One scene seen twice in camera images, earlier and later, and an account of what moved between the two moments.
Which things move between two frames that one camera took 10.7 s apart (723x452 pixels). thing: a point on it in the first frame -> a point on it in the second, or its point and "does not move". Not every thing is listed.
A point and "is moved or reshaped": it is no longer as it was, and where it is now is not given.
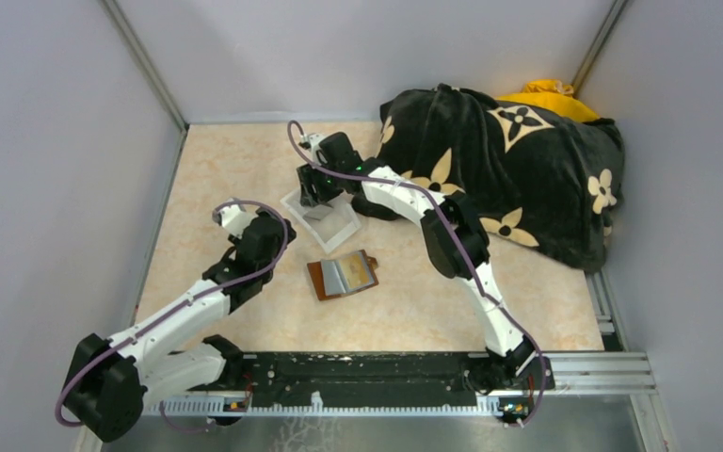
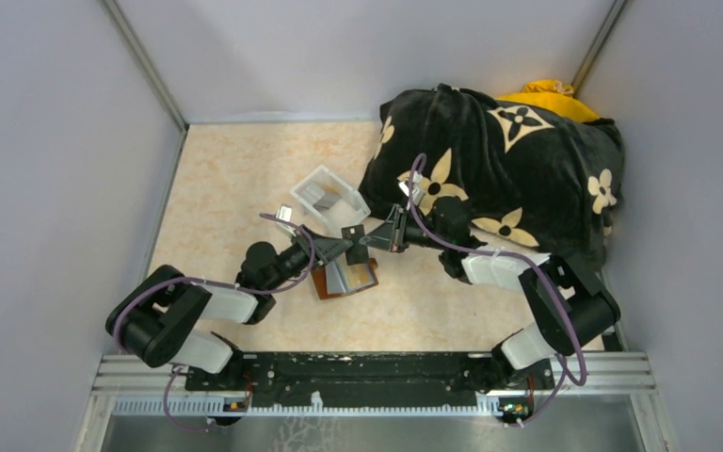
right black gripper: [308, 182] -> [383, 236]
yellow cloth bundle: [554, 96] does not move
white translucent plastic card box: [328, 226] is moved or reshaped
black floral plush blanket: [546, 180] does not move
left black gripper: [263, 211] -> [319, 250]
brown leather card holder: [337, 277] does not move
